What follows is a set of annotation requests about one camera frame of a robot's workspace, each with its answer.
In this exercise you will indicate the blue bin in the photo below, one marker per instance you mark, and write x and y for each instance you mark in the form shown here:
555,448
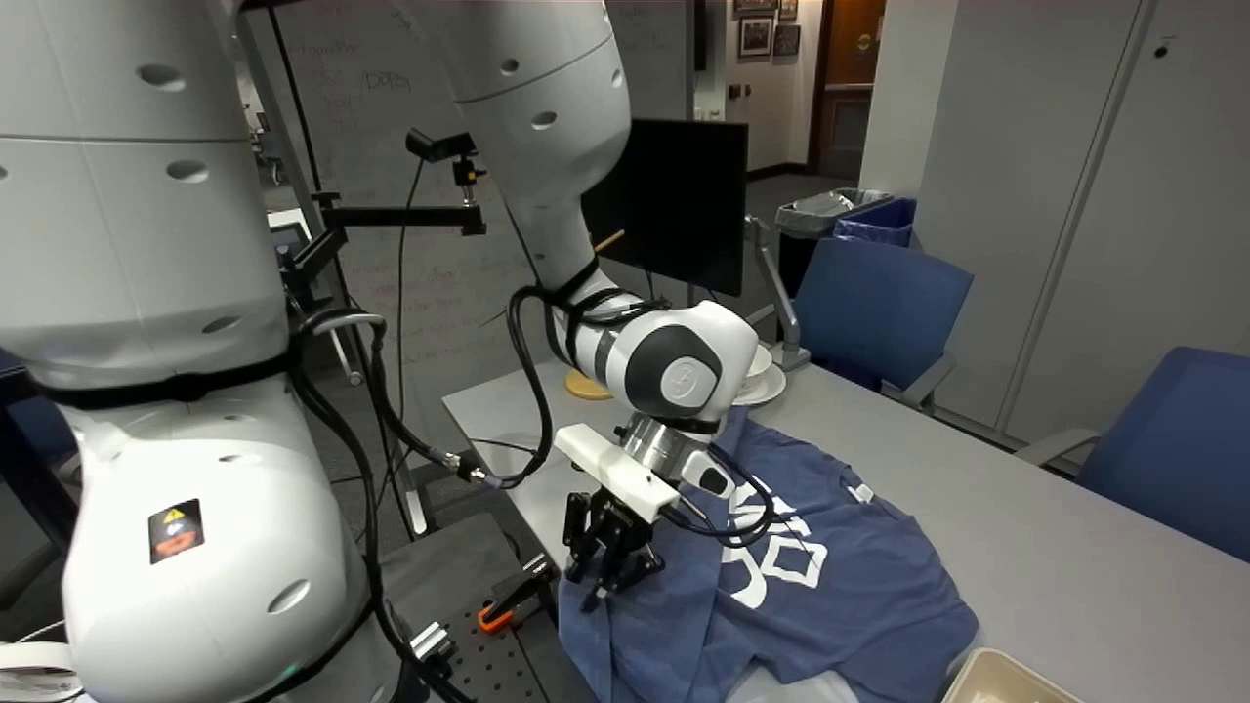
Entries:
884,220

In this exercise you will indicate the brown wooden door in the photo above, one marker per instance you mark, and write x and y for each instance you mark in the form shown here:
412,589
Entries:
849,91

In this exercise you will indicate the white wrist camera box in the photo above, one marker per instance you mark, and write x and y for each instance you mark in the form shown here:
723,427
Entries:
611,469

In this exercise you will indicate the grey stand pole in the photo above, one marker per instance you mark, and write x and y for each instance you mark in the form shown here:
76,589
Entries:
409,490

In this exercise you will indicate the grey lined trash bin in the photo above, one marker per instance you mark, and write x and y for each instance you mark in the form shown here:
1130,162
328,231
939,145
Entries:
815,237

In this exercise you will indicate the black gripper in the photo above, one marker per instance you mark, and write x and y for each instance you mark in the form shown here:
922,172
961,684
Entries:
633,533

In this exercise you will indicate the framed wall picture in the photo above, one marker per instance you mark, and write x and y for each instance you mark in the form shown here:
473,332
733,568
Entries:
757,37

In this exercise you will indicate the black stereo camera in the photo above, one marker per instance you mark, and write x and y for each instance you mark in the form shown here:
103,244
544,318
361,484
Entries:
439,142

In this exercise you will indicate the beige tray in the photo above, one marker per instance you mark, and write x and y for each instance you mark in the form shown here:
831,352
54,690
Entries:
1003,684

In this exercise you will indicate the black monitor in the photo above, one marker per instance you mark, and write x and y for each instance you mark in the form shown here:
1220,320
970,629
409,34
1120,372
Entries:
677,198

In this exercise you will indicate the white cabinet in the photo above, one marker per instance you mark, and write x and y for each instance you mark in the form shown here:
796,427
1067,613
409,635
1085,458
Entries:
1106,198

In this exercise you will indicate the blue office chair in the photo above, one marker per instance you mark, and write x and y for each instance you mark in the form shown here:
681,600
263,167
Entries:
1173,443
26,424
884,314

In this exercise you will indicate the grey monitor stand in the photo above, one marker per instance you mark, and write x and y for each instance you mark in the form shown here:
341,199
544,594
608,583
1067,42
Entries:
785,327

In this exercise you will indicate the blue printed t-shirt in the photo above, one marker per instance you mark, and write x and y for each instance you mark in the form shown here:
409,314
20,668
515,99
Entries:
832,589

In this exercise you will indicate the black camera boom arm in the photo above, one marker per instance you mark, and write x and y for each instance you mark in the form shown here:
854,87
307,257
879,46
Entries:
393,217

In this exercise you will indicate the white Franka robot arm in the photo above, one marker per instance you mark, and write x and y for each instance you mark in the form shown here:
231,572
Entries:
171,522

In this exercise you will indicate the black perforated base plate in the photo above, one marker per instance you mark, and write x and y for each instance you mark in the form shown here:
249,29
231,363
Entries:
452,572

